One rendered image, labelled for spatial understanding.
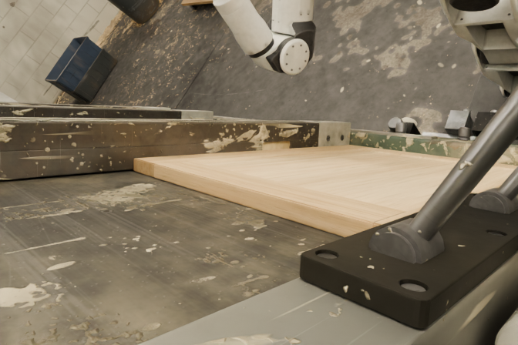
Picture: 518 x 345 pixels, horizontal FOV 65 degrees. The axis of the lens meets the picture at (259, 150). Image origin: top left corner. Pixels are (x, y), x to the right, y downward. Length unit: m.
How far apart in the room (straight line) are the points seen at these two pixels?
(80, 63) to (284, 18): 4.12
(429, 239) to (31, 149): 0.47
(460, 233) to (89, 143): 0.47
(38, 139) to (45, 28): 5.34
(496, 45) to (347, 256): 1.19
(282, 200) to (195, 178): 0.14
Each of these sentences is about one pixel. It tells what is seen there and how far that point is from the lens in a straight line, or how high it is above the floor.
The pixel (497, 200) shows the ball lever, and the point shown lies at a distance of 0.28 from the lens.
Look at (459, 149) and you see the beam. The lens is 0.89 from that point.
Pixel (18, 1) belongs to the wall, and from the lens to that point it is 5.84.
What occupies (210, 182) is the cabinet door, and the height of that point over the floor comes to 1.37.
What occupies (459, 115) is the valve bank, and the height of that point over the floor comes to 0.76.
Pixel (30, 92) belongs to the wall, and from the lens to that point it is 5.86.
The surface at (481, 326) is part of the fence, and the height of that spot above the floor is 1.46.
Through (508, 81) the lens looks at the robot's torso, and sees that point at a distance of 1.60.
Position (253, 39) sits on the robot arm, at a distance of 0.86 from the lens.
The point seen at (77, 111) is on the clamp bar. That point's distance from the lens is 1.13.
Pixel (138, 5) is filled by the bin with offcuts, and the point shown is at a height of 0.20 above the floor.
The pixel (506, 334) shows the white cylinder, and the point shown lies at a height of 1.46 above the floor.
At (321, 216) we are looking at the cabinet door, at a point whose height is 1.37.
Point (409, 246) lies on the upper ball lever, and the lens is 0.16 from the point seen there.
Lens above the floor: 1.65
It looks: 41 degrees down
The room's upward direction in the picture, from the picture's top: 50 degrees counter-clockwise
